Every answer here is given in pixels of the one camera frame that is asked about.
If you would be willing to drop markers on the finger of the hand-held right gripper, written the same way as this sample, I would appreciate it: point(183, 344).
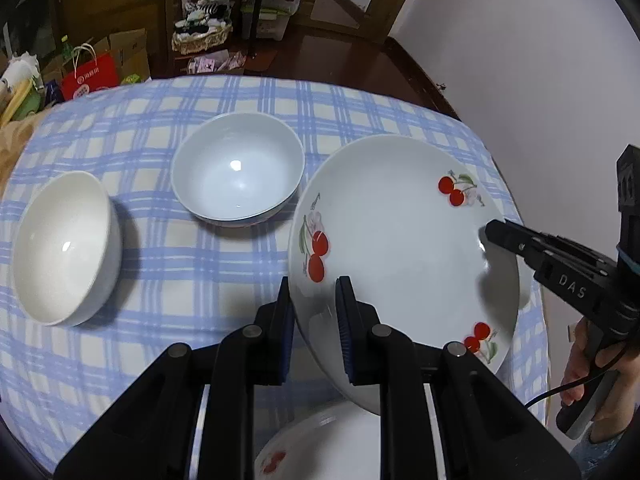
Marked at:
point(505, 235)

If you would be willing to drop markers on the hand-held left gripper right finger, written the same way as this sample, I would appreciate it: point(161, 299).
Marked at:
point(345, 332)

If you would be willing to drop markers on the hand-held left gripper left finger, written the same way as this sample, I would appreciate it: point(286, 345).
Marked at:
point(285, 332)

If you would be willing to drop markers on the large cherry print plate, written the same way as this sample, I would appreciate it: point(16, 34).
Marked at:
point(400, 260)

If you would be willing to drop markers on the medium cherry print plate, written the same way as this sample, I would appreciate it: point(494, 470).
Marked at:
point(320, 440)

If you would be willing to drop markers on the pale blue bowl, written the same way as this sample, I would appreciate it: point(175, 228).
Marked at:
point(235, 170)

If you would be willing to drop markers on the plain white bowl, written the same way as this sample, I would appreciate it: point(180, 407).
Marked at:
point(65, 250)

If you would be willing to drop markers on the person's right forearm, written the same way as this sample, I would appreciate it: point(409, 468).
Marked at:
point(600, 452)

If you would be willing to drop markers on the person's right hand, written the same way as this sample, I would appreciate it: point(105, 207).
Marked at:
point(575, 360)

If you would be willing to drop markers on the blue checked blanket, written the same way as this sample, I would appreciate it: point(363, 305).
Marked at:
point(175, 285)

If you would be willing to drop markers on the wooden door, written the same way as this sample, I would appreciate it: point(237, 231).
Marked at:
point(395, 5)

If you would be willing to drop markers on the pink packets on floor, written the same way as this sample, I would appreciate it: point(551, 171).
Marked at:
point(215, 63)

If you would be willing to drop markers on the clear plastic storage box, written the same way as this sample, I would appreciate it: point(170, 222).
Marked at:
point(270, 25)

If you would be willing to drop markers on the wicker basket with socks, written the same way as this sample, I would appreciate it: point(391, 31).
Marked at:
point(202, 35)

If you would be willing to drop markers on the round wooden side table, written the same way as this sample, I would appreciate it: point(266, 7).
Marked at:
point(256, 15)

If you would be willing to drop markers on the red paper bag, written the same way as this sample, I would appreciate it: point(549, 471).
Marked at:
point(90, 80)

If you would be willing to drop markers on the brown cardboard box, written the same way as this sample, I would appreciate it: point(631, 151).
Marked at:
point(130, 52)

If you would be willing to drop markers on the brown cartoon printed blanket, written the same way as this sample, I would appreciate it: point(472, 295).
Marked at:
point(12, 150)

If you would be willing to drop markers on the yellow green plush toy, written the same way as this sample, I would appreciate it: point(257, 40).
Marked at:
point(17, 105)

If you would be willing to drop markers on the green bottle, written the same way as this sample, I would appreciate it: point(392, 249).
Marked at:
point(65, 46)

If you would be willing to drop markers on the white spiky plush toy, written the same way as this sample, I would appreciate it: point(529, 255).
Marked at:
point(20, 70)

